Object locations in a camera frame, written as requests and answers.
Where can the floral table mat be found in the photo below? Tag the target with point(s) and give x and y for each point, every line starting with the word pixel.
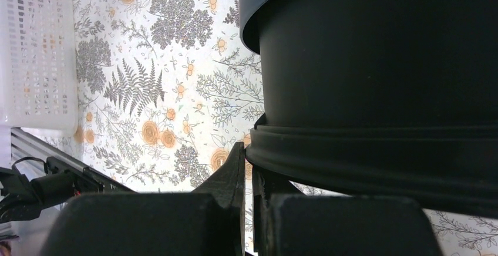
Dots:
pixel 134 85

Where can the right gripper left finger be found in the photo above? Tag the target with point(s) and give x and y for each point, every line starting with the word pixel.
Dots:
pixel 206 221

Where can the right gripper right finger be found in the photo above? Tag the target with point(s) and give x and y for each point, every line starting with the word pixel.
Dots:
pixel 288 222

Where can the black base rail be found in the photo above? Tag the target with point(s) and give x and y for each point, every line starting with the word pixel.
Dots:
pixel 50 160

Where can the white plastic basket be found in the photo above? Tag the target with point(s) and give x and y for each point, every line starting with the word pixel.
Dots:
pixel 38 66

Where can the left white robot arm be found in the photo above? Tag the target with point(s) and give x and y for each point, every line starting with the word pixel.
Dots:
pixel 23 199

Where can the dark blue round bin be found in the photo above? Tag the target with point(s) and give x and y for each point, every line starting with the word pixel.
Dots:
pixel 379 97

